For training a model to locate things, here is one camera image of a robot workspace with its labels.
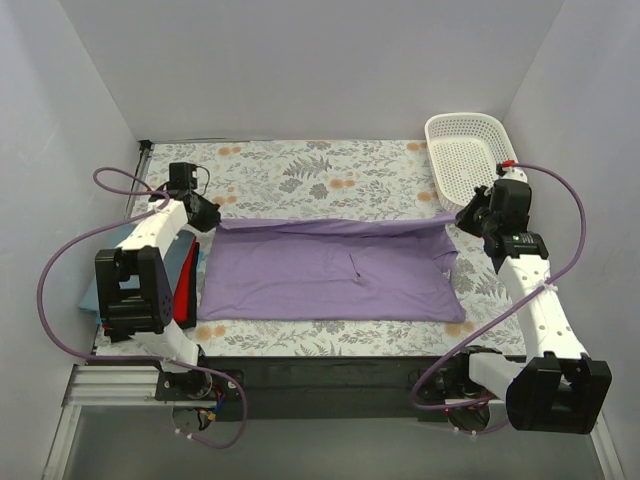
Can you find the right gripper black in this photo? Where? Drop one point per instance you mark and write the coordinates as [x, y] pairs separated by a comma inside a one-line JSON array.
[[468, 215]]

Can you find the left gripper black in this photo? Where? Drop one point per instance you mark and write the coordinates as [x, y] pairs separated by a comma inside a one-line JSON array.
[[208, 216]]

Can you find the purple t shirt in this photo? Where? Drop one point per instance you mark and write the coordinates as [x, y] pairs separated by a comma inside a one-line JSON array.
[[331, 269]]

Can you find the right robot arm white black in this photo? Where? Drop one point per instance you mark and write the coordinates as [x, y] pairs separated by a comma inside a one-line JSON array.
[[559, 388]]

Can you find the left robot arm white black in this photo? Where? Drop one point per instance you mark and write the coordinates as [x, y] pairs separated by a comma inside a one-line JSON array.
[[165, 219]]

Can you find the white plastic perforated basket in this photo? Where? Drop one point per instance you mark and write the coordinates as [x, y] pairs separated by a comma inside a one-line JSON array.
[[464, 150]]

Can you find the folded red t shirt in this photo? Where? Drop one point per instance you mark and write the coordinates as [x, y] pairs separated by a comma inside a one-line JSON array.
[[184, 300]]

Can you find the folded black t shirt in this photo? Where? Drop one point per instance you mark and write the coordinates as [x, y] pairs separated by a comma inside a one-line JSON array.
[[142, 290]]

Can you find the floral patterned table mat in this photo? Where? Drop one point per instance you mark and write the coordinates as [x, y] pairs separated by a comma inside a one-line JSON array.
[[356, 180]]

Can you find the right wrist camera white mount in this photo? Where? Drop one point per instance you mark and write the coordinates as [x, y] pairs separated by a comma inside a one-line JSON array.
[[510, 170]]

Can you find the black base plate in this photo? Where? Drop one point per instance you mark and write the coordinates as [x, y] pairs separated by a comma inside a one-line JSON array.
[[319, 387]]

